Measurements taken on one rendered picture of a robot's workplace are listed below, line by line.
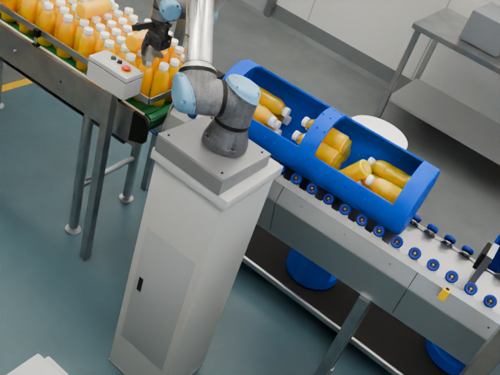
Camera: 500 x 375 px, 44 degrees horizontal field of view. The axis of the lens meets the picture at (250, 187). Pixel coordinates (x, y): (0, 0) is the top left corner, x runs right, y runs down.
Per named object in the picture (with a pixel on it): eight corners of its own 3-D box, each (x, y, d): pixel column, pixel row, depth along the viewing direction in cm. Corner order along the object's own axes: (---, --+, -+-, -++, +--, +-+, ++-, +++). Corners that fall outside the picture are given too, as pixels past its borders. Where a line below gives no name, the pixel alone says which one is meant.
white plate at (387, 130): (359, 148, 258) (358, 150, 259) (417, 155, 266) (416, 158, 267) (341, 111, 279) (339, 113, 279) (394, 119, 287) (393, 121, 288)
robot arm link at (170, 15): (193, 7, 227) (187, -6, 235) (163, 1, 222) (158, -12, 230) (187, 26, 231) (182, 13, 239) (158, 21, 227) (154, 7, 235)
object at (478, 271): (471, 288, 225) (492, 259, 216) (461, 282, 226) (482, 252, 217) (478, 274, 232) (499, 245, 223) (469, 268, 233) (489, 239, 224)
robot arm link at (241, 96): (255, 131, 195) (268, 94, 187) (214, 126, 189) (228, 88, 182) (245, 110, 203) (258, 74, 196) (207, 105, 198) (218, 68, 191)
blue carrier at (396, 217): (389, 248, 227) (422, 192, 209) (204, 130, 253) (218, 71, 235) (417, 213, 247) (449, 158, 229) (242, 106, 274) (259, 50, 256)
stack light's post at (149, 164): (145, 190, 361) (184, 15, 295) (140, 187, 362) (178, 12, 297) (149, 187, 364) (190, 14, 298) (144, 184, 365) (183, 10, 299)
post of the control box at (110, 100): (84, 261, 307) (113, 89, 247) (78, 257, 308) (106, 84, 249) (90, 257, 310) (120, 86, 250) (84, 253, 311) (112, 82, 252)
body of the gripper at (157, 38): (158, 53, 246) (164, 25, 239) (141, 44, 248) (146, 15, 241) (170, 49, 252) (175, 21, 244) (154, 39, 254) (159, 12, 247)
